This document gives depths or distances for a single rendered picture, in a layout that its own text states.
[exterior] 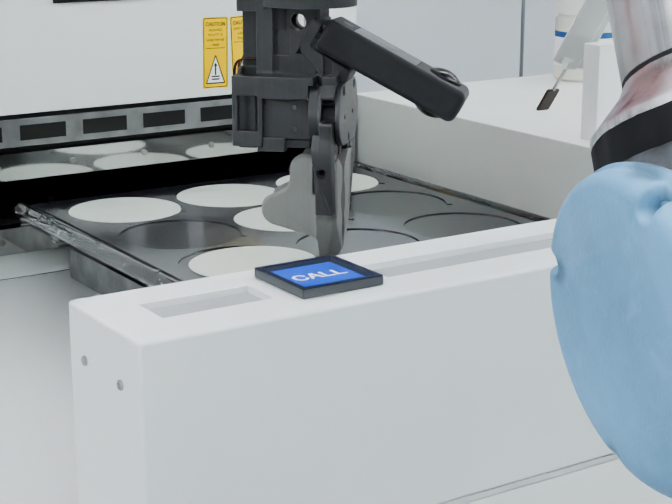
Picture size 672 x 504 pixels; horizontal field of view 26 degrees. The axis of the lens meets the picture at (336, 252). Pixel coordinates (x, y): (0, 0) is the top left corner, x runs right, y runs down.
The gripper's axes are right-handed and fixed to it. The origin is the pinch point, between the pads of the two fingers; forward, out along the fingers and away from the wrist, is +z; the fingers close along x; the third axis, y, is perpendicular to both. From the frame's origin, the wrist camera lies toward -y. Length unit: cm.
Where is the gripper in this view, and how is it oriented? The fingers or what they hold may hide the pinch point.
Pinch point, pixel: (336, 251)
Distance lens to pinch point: 111.7
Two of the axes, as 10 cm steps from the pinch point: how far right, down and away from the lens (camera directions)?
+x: -2.0, 2.5, -9.5
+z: 0.0, 9.7, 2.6
